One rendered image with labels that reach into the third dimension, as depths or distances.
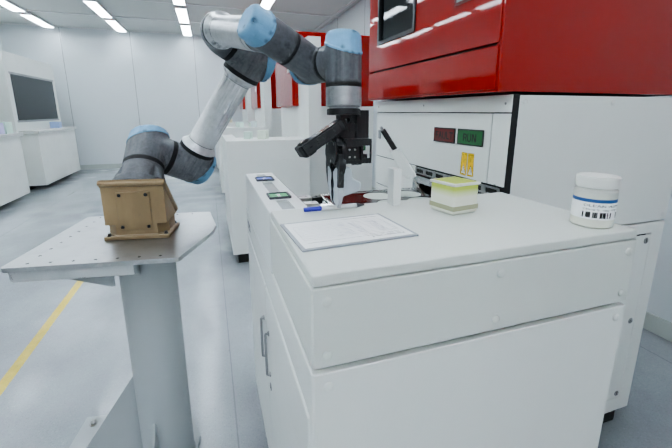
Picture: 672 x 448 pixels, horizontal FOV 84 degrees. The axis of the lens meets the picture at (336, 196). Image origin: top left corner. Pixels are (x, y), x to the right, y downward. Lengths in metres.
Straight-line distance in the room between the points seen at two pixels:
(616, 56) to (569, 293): 0.77
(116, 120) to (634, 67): 8.64
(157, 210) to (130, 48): 8.01
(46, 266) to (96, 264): 0.11
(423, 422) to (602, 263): 0.42
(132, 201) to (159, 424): 0.72
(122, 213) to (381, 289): 0.84
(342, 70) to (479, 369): 0.60
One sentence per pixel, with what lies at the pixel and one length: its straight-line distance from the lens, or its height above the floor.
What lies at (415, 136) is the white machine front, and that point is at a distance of 1.45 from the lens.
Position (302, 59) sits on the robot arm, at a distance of 0.84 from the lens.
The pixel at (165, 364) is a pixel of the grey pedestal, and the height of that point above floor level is 0.41.
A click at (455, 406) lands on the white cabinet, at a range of 0.74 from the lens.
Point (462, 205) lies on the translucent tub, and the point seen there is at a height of 0.98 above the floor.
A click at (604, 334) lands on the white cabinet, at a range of 0.92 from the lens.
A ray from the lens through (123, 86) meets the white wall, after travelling 9.05.
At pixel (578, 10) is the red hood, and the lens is 1.24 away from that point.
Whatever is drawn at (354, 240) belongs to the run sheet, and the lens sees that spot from 0.62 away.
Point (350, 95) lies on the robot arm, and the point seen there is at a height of 1.21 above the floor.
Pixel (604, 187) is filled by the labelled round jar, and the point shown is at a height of 1.04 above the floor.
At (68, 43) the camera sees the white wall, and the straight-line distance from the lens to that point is 9.32.
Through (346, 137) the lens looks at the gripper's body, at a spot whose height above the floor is 1.12.
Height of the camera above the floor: 1.18
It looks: 13 degrees down
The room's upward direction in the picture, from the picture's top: straight up
